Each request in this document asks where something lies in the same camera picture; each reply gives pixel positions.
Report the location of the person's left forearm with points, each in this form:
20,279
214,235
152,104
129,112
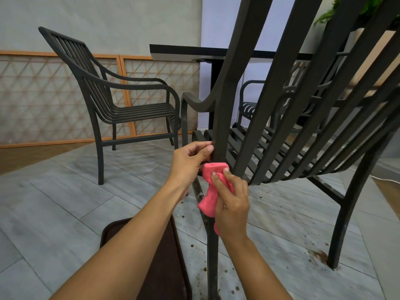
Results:
131,243

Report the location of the green fern plant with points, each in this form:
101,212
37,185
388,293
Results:
328,14

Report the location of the black table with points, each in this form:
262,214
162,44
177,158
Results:
187,50

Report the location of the brown plastic tray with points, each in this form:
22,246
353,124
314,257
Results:
175,278

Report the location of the dark metal slatted chair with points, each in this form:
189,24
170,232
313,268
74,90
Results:
103,103
226,90
250,85

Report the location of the wooden lattice screen panel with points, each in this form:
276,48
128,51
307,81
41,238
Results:
162,70
40,99

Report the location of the light wooden planter box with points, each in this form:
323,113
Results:
385,57

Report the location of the person's left thumb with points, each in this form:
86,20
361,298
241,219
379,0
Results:
204,153

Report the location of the person's right forearm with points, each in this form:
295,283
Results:
250,268

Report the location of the person's right hand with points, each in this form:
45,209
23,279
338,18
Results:
232,209

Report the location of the person's right thumb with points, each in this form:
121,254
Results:
218,183

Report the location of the pink cleaning cloth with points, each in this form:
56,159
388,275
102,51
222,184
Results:
208,201

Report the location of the person's left hand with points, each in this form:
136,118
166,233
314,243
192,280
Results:
184,165

